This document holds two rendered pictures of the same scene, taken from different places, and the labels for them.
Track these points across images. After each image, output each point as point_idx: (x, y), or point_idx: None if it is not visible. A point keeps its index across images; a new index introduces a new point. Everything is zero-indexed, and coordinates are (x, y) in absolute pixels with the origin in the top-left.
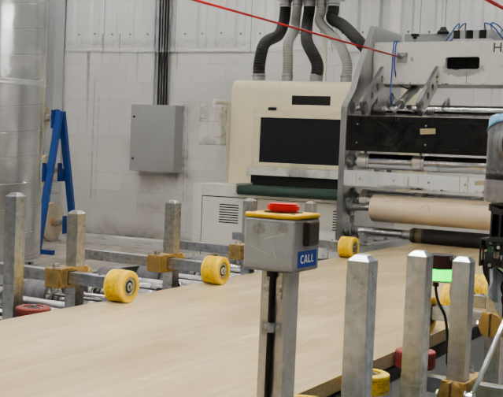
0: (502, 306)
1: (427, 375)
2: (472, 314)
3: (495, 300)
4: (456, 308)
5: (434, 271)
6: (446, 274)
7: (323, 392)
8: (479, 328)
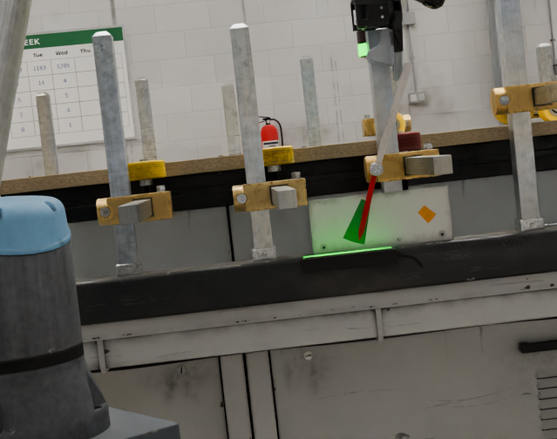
0: (393, 69)
1: (260, 138)
2: (391, 84)
3: (387, 64)
4: (370, 80)
5: (357, 47)
6: (363, 48)
7: (225, 165)
8: (491, 107)
